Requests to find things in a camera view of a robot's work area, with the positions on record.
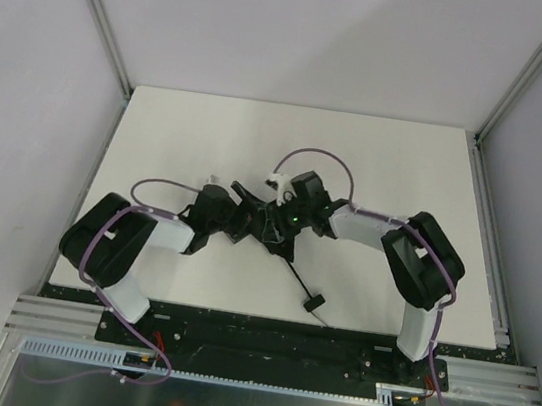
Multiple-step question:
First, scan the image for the purple cable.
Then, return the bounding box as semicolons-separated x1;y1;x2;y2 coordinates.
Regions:
239;141;507;406
65;168;209;383

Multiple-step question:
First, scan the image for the right aluminium frame post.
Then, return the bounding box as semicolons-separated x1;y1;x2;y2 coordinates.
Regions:
474;41;542;144

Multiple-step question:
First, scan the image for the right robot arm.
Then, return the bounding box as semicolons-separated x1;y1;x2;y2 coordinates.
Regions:
266;171;466;383

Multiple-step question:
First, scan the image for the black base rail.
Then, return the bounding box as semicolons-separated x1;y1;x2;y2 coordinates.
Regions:
32;281;455;406

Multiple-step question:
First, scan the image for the grey cable duct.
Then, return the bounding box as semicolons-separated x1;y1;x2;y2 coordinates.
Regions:
16;332;427;406

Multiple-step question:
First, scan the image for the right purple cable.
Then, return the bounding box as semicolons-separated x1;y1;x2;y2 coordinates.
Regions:
239;141;507;406

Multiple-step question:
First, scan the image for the aluminium frame post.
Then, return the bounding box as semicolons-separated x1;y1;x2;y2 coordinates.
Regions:
474;41;542;144
85;0;134;100

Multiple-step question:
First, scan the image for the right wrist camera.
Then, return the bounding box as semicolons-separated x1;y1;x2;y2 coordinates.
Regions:
265;172;296;207

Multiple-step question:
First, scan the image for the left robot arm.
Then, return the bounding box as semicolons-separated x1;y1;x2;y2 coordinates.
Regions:
58;182;266;324

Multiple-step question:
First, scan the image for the black folding umbrella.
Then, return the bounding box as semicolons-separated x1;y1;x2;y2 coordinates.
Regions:
248;200;329;328

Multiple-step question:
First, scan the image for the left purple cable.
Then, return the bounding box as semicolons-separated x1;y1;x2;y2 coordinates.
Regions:
65;168;209;383

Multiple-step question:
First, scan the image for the left aluminium frame post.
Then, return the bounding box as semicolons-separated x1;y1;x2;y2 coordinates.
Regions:
85;0;134;100

